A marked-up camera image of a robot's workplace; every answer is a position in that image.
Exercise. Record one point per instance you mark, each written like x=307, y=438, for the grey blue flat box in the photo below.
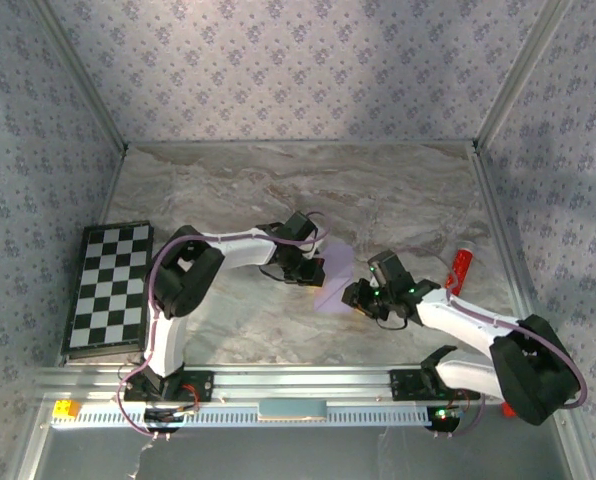
x=292, y=409

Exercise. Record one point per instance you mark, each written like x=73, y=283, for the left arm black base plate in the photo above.
x=203, y=387

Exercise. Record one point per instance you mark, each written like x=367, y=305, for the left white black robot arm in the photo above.
x=243, y=247

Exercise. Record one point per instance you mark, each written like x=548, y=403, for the wide grooved aluminium rail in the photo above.
x=303, y=382

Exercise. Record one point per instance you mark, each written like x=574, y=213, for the aluminium table edge rail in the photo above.
x=112, y=190
x=298, y=144
x=501, y=220

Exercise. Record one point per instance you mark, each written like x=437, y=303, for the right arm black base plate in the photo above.
x=402, y=386

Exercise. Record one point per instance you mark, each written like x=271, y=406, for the yellow toy block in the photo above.
x=64, y=409

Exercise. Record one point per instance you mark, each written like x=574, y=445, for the lilac paper sheet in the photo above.
x=335, y=285

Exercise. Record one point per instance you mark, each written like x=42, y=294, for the slanted aluminium frame post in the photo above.
x=517, y=75

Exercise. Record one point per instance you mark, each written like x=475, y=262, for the black white checkerboard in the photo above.
x=85, y=310

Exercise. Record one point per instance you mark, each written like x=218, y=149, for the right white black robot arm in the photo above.
x=453, y=315

